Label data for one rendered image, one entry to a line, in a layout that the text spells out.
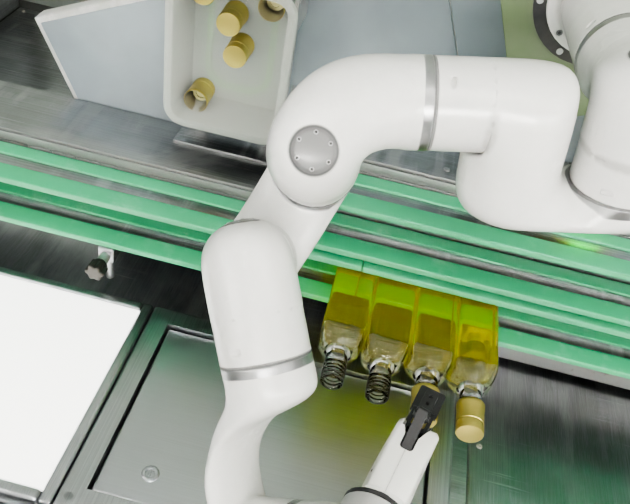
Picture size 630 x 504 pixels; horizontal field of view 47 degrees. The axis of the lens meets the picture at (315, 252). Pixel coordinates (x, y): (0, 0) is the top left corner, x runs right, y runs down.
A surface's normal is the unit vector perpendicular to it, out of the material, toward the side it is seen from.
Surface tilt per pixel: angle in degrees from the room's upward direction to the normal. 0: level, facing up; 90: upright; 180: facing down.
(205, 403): 90
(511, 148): 4
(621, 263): 90
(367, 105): 46
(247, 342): 36
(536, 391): 89
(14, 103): 90
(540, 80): 61
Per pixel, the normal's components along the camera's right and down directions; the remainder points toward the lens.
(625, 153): -0.53, 0.53
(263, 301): 0.31, -0.04
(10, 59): 0.15, -0.74
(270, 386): 0.06, -0.02
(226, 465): 0.67, 0.29
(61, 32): -0.19, 0.63
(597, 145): -0.90, 0.27
